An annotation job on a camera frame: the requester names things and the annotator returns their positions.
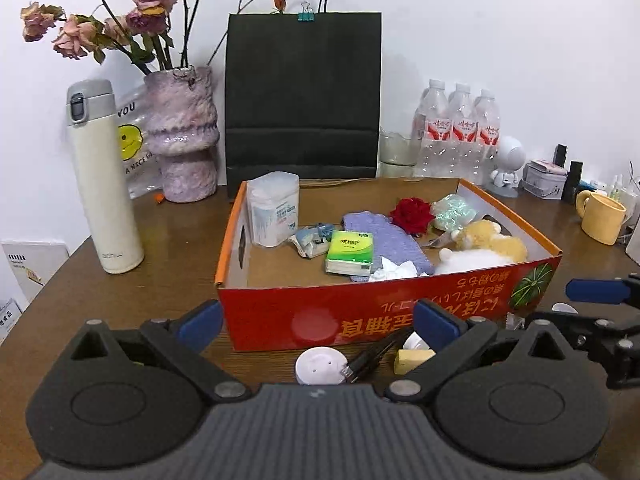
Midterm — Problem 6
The white round robot toy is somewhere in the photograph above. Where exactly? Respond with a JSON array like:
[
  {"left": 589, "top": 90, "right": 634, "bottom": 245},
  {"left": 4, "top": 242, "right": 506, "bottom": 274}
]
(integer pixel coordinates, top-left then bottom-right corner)
[{"left": 489, "top": 135, "right": 527, "bottom": 198}]

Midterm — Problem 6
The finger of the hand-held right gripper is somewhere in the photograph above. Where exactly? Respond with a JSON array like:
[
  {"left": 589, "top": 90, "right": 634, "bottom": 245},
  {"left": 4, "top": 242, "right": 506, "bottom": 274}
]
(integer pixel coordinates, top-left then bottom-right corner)
[
  {"left": 565, "top": 273, "right": 640, "bottom": 307},
  {"left": 527, "top": 309, "right": 640, "bottom": 361}
]

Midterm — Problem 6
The white printed card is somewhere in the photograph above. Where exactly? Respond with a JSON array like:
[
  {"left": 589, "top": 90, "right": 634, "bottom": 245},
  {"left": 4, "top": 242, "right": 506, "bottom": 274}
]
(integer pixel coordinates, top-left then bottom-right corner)
[{"left": 0, "top": 297, "right": 24, "bottom": 347}]

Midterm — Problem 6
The translucent cotton swab container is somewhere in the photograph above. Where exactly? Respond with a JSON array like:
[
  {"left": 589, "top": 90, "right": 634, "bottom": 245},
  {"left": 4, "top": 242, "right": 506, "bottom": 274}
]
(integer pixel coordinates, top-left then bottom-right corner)
[{"left": 245, "top": 171, "right": 301, "bottom": 249}]

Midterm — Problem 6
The red cardboard box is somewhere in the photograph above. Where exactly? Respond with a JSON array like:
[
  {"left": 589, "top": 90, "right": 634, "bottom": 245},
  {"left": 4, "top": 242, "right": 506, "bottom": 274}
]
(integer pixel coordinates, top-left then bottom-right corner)
[{"left": 214, "top": 177, "right": 564, "bottom": 354}]

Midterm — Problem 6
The white and yellow plush toy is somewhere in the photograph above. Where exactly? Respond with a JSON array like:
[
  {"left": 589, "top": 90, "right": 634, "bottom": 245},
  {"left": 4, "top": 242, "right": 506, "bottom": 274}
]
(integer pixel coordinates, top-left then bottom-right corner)
[{"left": 433, "top": 219, "right": 530, "bottom": 277}]

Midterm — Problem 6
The purple woven cloth pouch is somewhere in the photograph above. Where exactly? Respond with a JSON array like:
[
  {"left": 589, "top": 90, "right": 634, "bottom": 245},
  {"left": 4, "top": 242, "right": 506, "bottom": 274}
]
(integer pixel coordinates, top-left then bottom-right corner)
[{"left": 342, "top": 211, "right": 435, "bottom": 282}]

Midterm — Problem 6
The cream thermos bottle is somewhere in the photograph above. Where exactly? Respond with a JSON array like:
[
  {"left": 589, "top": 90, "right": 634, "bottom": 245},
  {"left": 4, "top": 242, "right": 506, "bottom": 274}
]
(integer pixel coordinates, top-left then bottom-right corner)
[{"left": 66, "top": 78, "right": 146, "bottom": 275}]

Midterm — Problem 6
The clear glass container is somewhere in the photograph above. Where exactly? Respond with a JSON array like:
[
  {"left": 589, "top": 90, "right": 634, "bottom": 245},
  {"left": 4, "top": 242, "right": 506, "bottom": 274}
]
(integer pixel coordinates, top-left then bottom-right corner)
[{"left": 378, "top": 126, "right": 422, "bottom": 179}]

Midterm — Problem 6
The black paper bag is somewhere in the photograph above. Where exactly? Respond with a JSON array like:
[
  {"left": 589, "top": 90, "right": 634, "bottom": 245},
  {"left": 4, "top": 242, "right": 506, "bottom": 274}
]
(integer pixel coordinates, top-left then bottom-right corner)
[{"left": 224, "top": 0, "right": 384, "bottom": 200}]

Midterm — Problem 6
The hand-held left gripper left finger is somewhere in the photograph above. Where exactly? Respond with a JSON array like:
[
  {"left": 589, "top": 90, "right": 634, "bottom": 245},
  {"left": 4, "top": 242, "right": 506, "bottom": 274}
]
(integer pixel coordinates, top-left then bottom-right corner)
[{"left": 67, "top": 298, "right": 253, "bottom": 404}]

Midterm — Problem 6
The grey tin box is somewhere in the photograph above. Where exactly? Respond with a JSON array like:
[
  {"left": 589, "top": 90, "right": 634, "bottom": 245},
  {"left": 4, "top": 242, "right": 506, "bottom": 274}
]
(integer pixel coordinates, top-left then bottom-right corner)
[{"left": 521, "top": 158, "right": 569, "bottom": 200}]

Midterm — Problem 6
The white box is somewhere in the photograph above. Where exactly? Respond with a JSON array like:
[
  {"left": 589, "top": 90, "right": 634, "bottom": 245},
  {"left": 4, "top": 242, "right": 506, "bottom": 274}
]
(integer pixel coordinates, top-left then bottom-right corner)
[{"left": 624, "top": 217, "right": 640, "bottom": 258}]

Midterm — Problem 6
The green tissue pack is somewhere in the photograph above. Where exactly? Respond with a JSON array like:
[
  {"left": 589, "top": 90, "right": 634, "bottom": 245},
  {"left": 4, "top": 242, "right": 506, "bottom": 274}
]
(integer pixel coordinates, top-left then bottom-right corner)
[{"left": 324, "top": 229, "right": 375, "bottom": 277}]

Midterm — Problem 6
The wooden desktop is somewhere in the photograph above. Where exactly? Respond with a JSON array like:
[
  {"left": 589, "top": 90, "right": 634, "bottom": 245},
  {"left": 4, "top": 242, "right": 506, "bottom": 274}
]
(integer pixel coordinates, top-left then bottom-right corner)
[{"left": 0, "top": 180, "right": 640, "bottom": 461}]

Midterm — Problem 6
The yellow mug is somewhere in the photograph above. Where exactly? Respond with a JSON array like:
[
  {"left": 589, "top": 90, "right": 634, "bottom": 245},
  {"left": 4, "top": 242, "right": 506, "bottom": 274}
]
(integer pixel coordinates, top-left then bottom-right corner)
[{"left": 575, "top": 189, "right": 629, "bottom": 246}]

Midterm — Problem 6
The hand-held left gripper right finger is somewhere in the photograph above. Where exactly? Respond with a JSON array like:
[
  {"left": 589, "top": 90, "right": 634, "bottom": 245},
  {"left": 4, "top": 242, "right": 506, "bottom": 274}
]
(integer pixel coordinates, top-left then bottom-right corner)
[{"left": 386, "top": 298, "right": 577, "bottom": 404}]

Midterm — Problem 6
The red artificial rose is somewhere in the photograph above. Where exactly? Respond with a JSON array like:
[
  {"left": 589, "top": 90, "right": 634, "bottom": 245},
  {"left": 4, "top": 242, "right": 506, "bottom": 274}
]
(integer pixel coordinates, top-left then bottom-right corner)
[{"left": 388, "top": 197, "right": 436, "bottom": 236}]

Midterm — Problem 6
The snack wrapper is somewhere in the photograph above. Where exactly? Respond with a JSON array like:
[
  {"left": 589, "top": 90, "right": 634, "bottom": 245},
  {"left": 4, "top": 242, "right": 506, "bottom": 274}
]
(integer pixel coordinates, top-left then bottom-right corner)
[{"left": 289, "top": 222, "right": 337, "bottom": 260}]

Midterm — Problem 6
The black cable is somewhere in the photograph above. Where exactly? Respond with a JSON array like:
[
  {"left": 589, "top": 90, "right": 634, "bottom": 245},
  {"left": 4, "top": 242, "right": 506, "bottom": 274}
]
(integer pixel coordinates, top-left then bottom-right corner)
[{"left": 339, "top": 336, "right": 402, "bottom": 384}]

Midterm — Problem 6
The white round plug device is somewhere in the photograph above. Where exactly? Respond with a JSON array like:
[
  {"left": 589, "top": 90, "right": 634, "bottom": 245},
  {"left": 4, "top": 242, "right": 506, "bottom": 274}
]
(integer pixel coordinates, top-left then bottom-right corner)
[{"left": 294, "top": 347, "right": 350, "bottom": 386}]

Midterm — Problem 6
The white tissue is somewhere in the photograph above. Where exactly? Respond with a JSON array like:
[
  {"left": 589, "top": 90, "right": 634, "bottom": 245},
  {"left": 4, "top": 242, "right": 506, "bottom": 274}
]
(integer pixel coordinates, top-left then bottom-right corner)
[{"left": 368, "top": 256, "right": 430, "bottom": 282}]

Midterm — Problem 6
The white printed carton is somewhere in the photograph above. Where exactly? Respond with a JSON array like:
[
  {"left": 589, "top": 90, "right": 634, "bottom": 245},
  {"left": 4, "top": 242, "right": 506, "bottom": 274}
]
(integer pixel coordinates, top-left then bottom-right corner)
[{"left": 0, "top": 239, "right": 70, "bottom": 307}]

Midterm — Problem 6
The tall black tube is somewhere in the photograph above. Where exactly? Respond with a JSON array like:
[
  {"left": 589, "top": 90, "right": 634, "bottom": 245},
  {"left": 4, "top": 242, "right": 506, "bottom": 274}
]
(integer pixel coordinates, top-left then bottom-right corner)
[{"left": 562, "top": 160, "right": 585, "bottom": 205}]

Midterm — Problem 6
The clear smiley plastic bag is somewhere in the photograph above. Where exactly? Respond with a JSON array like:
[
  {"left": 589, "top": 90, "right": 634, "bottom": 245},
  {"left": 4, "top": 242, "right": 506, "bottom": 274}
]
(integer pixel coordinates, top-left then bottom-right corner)
[{"left": 114, "top": 87, "right": 167, "bottom": 201}]

